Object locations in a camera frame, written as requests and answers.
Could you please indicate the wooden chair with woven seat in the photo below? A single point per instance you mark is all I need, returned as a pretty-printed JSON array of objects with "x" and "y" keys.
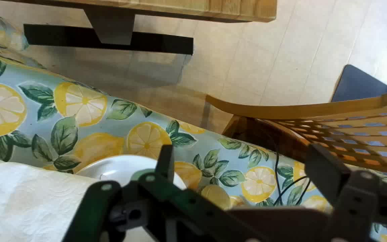
[{"x": 352, "y": 125}]

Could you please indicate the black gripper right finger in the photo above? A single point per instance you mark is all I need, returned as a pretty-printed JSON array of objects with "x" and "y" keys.
[{"x": 326, "y": 172}]

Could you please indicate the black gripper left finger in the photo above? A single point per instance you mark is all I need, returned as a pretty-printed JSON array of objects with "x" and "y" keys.
[{"x": 165, "y": 163}]

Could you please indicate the wooden side table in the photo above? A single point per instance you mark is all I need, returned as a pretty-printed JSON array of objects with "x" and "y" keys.
[{"x": 131, "y": 24}]

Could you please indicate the white paper napkin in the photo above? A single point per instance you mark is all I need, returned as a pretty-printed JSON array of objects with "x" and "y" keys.
[{"x": 37, "y": 204}]

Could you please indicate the lemon print tablecloth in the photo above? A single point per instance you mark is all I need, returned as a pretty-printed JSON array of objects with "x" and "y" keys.
[{"x": 223, "y": 189}]

